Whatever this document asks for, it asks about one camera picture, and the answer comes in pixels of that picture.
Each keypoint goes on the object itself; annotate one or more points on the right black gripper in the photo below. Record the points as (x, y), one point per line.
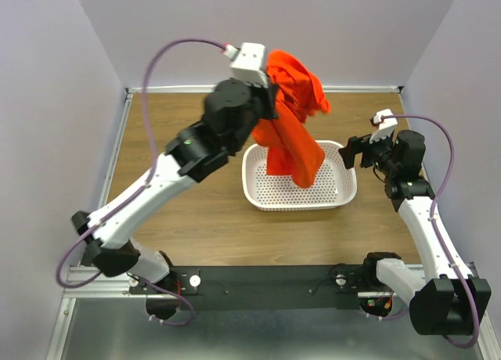
(356, 145)

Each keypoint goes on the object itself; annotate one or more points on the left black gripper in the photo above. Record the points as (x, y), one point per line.
(270, 95)

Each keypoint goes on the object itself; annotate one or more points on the white perforated plastic basket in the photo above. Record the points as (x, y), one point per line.
(334, 185)

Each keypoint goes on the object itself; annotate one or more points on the orange t shirt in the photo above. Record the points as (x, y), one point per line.
(292, 151)

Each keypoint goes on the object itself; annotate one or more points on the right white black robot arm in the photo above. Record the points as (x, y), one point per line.
(448, 300)

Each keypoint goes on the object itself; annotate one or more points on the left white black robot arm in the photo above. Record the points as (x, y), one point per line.
(230, 114)

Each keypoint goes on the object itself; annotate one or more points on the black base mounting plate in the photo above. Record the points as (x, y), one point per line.
(235, 288)

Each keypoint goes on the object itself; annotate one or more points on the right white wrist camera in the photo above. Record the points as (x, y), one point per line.
(384, 123)

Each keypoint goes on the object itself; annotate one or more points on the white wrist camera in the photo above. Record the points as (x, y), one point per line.
(384, 123)
(247, 63)

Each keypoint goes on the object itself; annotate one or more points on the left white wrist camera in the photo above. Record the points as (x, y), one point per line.
(247, 63)

